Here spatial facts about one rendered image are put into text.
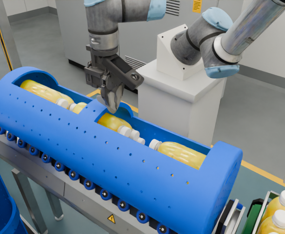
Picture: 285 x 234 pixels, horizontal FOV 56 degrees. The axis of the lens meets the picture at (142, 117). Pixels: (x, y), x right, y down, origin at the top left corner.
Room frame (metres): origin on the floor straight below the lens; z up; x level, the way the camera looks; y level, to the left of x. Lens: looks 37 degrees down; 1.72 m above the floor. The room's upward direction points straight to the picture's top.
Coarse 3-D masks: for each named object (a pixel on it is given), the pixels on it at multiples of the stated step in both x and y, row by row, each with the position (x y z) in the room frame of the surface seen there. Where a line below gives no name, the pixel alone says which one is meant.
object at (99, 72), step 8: (88, 48) 0.69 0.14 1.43; (96, 56) 0.68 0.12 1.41; (104, 56) 0.64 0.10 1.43; (88, 64) 0.69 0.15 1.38; (96, 64) 0.68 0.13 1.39; (88, 72) 0.67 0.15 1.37; (96, 72) 0.65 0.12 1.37; (104, 72) 0.65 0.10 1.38; (88, 80) 0.68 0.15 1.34; (96, 80) 0.66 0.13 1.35; (104, 80) 0.65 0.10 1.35; (112, 80) 0.65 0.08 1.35; (120, 80) 0.68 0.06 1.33; (96, 88) 0.66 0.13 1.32; (112, 88) 0.65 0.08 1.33
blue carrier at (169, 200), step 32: (0, 96) 0.83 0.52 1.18; (32, 96) 0.78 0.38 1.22; (32, 128) 0.70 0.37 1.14; (64, 128) 0.65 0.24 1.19; (96, 128) 0.61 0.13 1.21; (160, 128) 0.73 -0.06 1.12; (64, 160) 0.61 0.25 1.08; (96, 160) 0.54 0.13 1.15; (128, 160) 0.51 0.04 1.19; (160, 160) 0.49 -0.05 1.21; (224, 160) 0.46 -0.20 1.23; (128, 192) 0.47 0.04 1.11; (160, 192) 0.43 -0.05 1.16; (192, 192) 0.40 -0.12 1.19; (224, 192) 0.44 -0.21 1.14; (192, 224) 0.36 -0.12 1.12
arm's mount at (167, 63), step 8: (184, 24) 1.24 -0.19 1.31; (168, 32) 1.15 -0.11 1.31; (176, 32) 1.17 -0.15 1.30; (160, 40) 1.09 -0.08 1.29; (168, 40) 1.11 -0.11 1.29; (160, 48) 1.09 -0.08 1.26; (168, 48) 1.07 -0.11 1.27; (160, 56) 1.09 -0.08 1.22; (168, 56) 1.06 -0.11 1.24; (160, 64) 1.09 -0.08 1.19; (168, 64) 1.06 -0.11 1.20; (176, 64) 1.03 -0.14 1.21; (184, 64) 1.05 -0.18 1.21; (200, 64) 1.10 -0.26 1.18; (168, 72) 1.06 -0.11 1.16; (176, 72) 1.03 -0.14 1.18; (184, 72) 1.01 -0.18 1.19; (192, 72) 1.06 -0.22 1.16
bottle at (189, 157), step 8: (160, 144) 0.58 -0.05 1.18; (168, 144) 0.56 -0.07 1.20; (176, 144) 0.56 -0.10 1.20; (160, 152) 0.55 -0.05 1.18; (168, 152) 0.54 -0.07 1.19; (176, 152) 0.53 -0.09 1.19; (184, 152) 0.53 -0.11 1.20; (192, 152) 0.53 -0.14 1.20; (184, 160) 0.51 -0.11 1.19; (192, 160) 0.50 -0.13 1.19; (200, 160) 0.50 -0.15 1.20
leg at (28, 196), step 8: (16, 176) 0.95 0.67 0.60; (24, 176) 0.97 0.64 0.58; (24, 184) 0.96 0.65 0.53; (24, 192) 0.95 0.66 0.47; (32, 192) 0.98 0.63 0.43; (24, 200) 0.97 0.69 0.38; (32, 200) 0.97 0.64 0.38; (32, 208) 0.95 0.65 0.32; (32, 216) 0.96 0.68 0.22; (40, 216) 0.97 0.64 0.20; (40, 224) 0.96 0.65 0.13; (40, 232) 0.95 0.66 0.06
